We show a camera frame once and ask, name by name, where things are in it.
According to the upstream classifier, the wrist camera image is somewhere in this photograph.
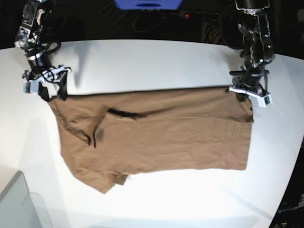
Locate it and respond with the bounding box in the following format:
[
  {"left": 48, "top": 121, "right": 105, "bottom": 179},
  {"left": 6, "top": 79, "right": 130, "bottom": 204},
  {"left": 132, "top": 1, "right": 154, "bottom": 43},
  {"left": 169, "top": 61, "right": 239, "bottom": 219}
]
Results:
[
  {"left": 23, "top": 81, "right": 39, "bottom": 94},
  {"left": 257, "top": 94, "right": 273, "bottom": 108}
]

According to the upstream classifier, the brown t-shirt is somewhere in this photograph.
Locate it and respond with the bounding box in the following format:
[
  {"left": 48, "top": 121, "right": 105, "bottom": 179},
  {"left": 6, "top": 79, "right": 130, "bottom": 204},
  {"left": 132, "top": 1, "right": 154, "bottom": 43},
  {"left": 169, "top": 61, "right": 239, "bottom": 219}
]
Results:
[{"left": 48, "top": 87, "right": 254, "bottom": 193}]

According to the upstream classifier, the blue box at top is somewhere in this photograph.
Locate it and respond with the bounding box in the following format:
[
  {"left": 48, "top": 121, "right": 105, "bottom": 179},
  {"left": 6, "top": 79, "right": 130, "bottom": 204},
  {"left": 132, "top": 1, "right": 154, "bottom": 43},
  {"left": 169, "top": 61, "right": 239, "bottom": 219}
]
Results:
[{"left": 114, "top": 0, "right": 182, "bottom": 10}]

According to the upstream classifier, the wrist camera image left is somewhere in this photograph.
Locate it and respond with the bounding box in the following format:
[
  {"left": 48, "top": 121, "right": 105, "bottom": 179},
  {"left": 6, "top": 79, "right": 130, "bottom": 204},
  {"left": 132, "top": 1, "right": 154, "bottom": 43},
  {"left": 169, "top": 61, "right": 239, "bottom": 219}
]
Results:
[{"left": 23, "top": 81, "right": 39, "bottom": 94}]

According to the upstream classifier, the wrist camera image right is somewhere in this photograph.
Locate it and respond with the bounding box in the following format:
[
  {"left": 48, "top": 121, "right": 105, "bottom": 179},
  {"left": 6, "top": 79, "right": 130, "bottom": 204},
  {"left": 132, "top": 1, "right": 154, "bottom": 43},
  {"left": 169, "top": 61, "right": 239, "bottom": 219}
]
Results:
[{"left": 257, "top": 94, "right": 273, "bottom": 108}]

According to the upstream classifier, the black power strip red light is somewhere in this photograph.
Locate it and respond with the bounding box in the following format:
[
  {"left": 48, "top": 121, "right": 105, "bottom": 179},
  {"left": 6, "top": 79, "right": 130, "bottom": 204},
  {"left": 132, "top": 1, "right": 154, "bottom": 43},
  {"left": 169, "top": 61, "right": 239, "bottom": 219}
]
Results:
[{"left": 178, "top": 11, "right": 222, "bottom": 22}]

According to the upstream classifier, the translucent plastic bin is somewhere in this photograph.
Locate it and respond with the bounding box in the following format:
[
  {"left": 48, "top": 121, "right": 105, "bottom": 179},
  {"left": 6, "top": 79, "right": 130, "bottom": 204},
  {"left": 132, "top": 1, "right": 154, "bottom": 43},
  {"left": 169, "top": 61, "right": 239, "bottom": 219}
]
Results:
[{"left": 0, "top": 171, "right": 53, "bottom": 228}]

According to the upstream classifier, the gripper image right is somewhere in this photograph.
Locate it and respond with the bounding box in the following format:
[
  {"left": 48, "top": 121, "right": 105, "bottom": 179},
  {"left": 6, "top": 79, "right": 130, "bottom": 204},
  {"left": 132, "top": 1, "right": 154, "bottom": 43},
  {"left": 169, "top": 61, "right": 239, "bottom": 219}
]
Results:
[{"left": 225, "top": 70, "right": 270, "bottom": 103}]

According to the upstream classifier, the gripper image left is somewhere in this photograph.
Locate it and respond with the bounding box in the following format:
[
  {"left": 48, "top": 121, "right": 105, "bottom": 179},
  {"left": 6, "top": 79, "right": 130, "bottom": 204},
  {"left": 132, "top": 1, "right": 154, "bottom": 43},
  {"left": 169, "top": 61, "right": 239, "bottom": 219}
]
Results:
[{"left": 22, "top": 56, "right": 71, "bottom": 101}]

